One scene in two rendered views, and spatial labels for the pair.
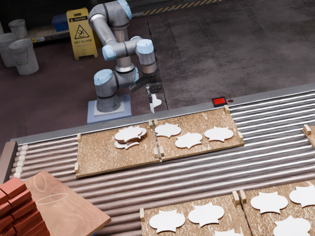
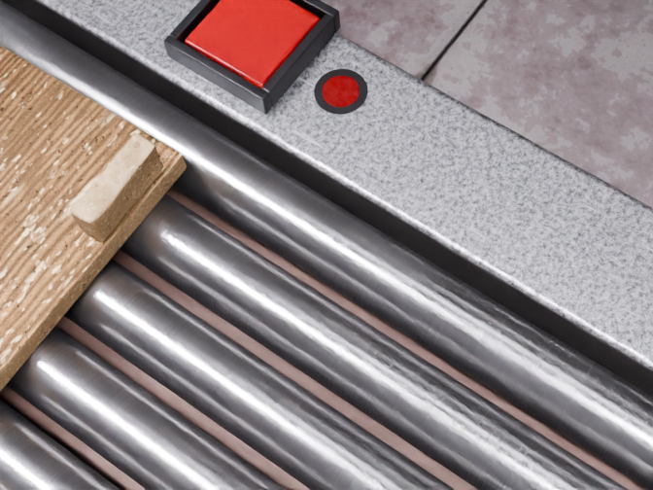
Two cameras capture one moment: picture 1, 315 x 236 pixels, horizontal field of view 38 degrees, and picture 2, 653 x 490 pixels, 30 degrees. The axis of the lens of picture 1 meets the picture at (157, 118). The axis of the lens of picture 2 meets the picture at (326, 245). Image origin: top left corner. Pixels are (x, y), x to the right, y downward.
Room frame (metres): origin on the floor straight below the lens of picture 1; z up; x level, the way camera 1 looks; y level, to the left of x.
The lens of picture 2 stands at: (1.92, -0.69, 1.52)
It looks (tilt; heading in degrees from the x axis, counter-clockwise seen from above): 63 degrees down; 45
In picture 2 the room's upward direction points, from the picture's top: 9 degrees counter-clockwise
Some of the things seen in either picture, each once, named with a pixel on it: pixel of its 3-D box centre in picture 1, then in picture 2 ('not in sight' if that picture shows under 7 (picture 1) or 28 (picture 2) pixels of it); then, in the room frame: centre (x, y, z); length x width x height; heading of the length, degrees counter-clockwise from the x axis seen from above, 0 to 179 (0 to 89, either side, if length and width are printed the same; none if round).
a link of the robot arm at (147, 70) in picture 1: (148, 66); not in sight; (2.03, 0.00, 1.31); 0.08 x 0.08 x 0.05
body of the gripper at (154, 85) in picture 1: (152, 81); not in sight; (2.02, -0.01, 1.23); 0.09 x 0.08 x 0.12; 91
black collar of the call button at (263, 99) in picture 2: (219, 101); (253, 33); (2.22, -0.36, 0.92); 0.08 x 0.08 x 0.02; 0
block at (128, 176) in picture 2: (227, 109); (119, 188); (2.09, -0.38, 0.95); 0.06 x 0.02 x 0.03; 1
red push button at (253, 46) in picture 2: (219, 102); (253, 35); (2.22, -0.36, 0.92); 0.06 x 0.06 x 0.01; 0
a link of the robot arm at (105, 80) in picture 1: (105, 82); not in sight; (2.49, 0.27, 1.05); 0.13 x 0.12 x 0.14; 105
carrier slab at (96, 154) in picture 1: (116, 148); not in sight; (1.94, 0.23, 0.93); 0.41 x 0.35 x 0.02; 91
